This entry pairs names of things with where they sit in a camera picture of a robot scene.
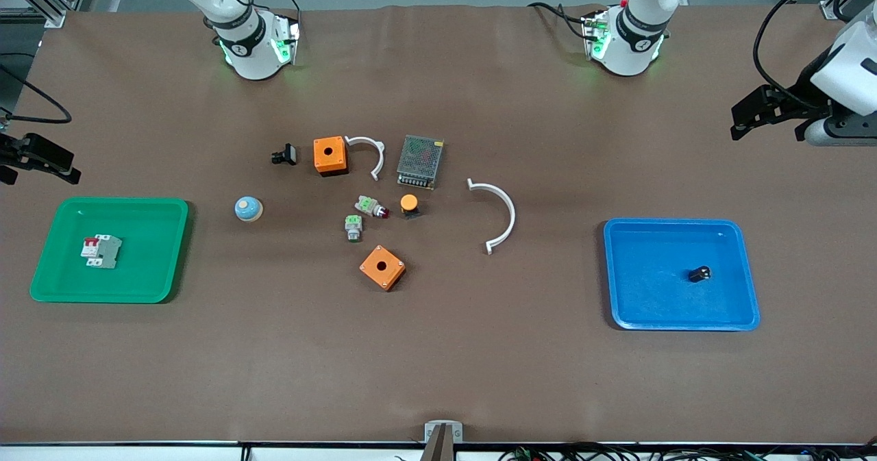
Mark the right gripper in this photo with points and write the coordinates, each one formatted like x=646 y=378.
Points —
x=15 y=147

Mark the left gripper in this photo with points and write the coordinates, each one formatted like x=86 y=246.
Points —
x=800 y=98

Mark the white red circuit breaker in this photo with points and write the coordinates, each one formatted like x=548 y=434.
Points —
x=104 y=252

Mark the small black capacitor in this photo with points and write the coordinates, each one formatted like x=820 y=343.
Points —
x=699 y=274

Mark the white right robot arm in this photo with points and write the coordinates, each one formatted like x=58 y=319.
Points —
x=250 y=57

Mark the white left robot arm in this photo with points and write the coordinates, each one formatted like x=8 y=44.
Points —
x=627 y=53

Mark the green plastic tray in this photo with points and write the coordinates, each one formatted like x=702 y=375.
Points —
x=144 y=262

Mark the blue dome button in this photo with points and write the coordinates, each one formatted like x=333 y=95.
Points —
x=248 y=209

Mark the blue plastic tray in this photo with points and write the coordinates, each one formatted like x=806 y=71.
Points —
x=651 y=290

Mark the large white curved clip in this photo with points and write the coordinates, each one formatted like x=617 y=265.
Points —
x=510 y=214

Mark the red tipped green pushbutton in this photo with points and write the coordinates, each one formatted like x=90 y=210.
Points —
x=368 y=205

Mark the small white curved clip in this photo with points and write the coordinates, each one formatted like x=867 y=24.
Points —
x=378 y=151

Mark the metal mesh power supply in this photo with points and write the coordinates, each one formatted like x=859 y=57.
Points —
x=420 y=162

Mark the orange mushroom button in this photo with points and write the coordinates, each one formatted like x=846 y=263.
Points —
x=410 y=204

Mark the brown table cover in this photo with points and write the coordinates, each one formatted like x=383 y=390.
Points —
x=438 y=351

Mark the small black switch part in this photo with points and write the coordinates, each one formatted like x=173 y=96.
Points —
x=286 y=154

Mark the orange button enclosure box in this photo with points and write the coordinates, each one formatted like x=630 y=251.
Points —
x=330 y=156
x=382 y=268

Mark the green white pushbutton switch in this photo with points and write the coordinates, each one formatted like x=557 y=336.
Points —
x=353 y=227

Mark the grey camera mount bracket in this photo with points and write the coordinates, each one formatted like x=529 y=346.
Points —
x=443 y=437

